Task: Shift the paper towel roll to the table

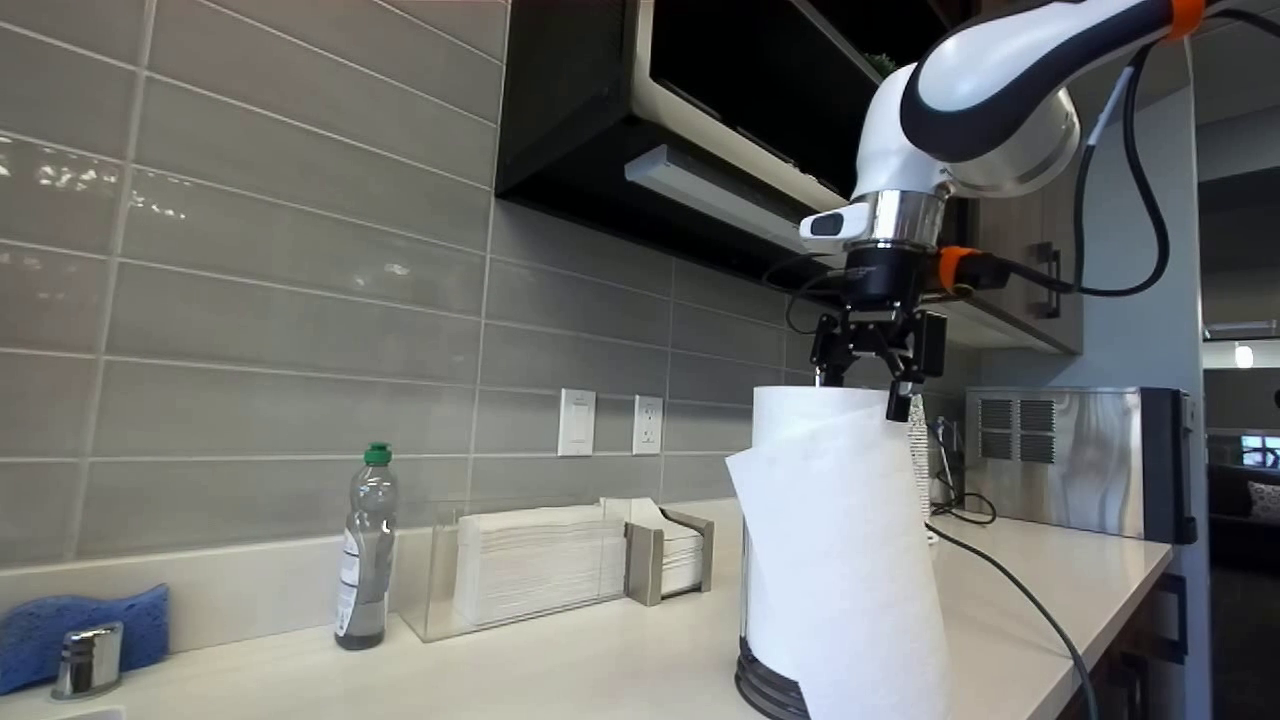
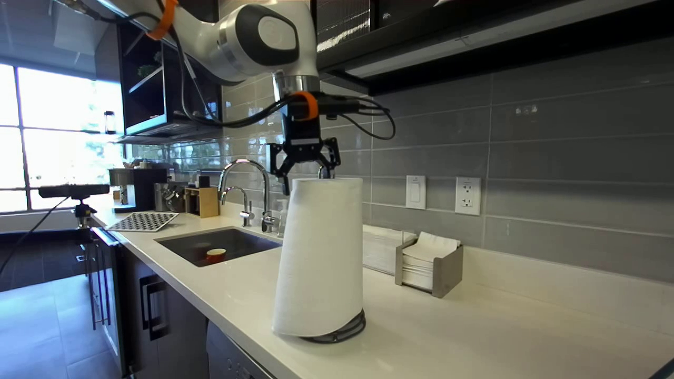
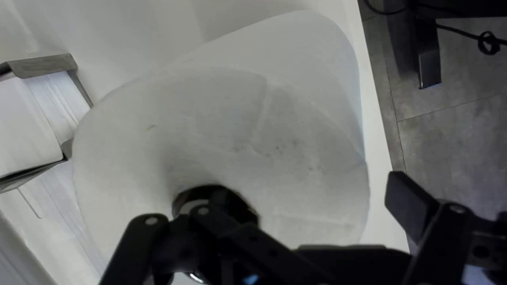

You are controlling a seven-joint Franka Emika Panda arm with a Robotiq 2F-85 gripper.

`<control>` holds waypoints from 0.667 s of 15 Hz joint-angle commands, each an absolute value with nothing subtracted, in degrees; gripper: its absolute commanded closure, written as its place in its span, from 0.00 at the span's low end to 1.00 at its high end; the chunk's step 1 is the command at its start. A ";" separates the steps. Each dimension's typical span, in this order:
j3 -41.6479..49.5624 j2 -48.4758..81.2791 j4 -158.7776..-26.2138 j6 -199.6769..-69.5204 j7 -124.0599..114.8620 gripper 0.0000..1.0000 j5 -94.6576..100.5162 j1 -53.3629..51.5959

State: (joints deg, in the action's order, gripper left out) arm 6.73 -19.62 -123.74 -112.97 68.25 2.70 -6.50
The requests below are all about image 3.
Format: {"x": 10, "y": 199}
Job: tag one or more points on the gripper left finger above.
{"x": 237, "y": 245}

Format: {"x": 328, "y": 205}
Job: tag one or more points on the stack of white napkins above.
{"x": 27, "y": 126}

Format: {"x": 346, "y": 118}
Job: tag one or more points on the white paper towel roll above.
{"x": 245, "y": 118}

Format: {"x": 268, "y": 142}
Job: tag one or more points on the dark furniture leg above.
{"x": 416, "y": 43}

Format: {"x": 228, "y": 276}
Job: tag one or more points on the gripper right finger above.
{"x": 447, "y": 237}

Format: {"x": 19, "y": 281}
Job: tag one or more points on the grey napkin holder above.
{"x": 39, "y": 65}

